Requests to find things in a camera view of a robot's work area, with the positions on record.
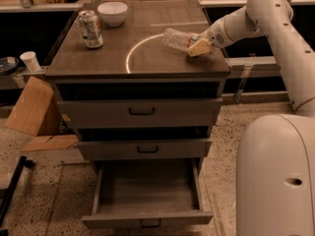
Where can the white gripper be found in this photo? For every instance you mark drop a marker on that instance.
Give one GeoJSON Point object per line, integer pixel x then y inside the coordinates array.
{"type": "Point", "coordinates": [215, 36]}

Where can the clear plastic water bottle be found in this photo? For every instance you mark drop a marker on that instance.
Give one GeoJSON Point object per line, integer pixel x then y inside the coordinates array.
{"type": "Point", "coordinates": [178, 39]}

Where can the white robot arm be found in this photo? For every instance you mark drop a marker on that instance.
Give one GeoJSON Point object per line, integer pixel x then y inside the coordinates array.
{"type": "Point", "coordinates": [275, 163]}

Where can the grey top drawer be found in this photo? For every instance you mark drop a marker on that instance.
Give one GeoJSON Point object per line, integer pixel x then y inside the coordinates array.
{"type": "Point", "coordinates": [83, 114]}

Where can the grey drawer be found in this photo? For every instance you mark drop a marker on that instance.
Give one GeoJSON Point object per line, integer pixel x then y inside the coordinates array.
{"type": "Point", "coordinates": [83, 114]}
{"type": "Point", "coordinates": [148, 194]}
{"type": "Point", "coordinates": [150, 149]}

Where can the grey drawer cabinet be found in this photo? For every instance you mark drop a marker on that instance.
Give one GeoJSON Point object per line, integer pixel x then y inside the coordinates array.
{"type": "Point", "coordinates": [134, 64]}

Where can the grey middle drawer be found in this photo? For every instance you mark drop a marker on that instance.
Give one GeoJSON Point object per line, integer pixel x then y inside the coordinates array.
{"type": "Point", "coordinates": [150, 149]}

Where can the grey bottom drawer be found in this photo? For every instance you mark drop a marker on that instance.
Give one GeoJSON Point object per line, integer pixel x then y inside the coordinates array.
{"type": "Point", "coordinates": [148, 194]}

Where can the white ceramic bowl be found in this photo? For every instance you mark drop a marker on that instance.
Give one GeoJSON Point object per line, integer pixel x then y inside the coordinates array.
{"type": "Point", "coordinates": [113, 13]}

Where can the crushed soda can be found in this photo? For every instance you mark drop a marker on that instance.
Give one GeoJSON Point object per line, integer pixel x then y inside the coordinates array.
{"type": "Point", "coordinates": [90, 29]}

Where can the flat cardboard piece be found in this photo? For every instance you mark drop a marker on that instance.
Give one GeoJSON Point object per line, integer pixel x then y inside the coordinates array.
{"type": "Point", "coordinates": [50, 142]}

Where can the white paper cup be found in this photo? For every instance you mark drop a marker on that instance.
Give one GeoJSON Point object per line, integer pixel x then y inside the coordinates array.
{"type": "Point", "coordinates": [30, 60]}

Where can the upright cardboard box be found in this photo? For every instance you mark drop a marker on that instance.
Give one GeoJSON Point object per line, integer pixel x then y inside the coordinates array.
{"type": "Point", "coordinates": [35, 112]}

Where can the black round dish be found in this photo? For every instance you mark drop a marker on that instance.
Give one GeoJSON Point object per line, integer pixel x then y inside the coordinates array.
{"type": "Point", "coordinates": [8, 65]}

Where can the black metal stand leg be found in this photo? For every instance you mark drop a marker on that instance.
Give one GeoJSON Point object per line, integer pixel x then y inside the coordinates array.
{"type": "Point", "coordinates": [7, 194]}

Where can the clear acrylic bracket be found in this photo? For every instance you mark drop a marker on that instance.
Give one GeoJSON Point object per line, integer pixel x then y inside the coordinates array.
{"type": "Point", "coordinates": [246, 72]}

